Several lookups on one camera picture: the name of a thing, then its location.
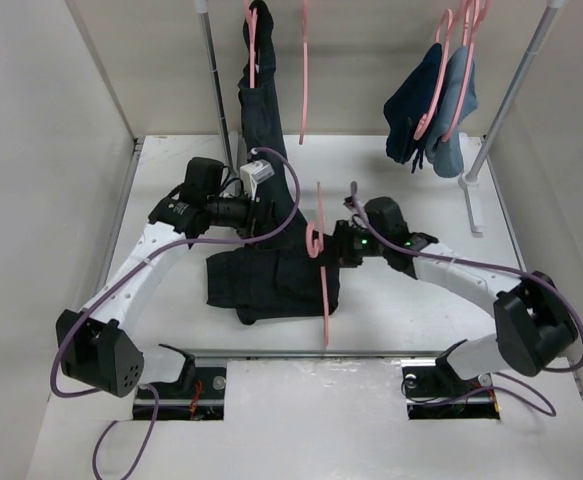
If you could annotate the black trousers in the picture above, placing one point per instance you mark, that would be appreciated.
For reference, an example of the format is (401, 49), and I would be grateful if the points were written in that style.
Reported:
(260, 119)
(270, 284)

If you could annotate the empty pink hanger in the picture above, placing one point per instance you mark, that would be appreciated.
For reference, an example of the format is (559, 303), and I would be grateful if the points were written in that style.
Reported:
(305, 73)

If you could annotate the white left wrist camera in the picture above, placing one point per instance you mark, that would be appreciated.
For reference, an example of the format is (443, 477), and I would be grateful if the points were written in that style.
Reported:
(254, 173)

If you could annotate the pink hanger holding black trousers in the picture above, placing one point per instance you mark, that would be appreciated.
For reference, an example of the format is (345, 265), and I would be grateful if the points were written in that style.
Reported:
(251, 18)

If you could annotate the black trousers on hanger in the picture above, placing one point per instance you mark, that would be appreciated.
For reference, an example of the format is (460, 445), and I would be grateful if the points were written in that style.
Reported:
(260, 119)

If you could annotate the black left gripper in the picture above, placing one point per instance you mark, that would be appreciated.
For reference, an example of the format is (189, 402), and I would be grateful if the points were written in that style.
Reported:
(251, 214)

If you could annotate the light blue jeans on hanger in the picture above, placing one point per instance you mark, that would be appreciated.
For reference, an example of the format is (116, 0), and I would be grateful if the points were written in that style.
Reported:
(446, 156)

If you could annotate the pink hanger taken from rack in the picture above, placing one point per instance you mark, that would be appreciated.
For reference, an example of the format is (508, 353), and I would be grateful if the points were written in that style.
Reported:
(315, 244)

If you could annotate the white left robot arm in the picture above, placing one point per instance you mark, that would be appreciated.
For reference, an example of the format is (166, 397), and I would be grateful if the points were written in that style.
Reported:
(95, 345)

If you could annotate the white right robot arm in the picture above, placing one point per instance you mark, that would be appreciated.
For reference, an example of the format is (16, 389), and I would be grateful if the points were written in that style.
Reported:
(533, 324)

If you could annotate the pink hanger holding navy trousers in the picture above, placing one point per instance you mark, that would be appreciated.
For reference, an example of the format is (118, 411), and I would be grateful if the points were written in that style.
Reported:
(437, 71)

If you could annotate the navy blue trousers on hanger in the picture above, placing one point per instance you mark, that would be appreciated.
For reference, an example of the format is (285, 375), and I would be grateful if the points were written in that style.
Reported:
(402, 112)

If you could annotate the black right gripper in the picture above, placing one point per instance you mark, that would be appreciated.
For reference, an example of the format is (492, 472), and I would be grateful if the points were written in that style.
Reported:
(343, 230)

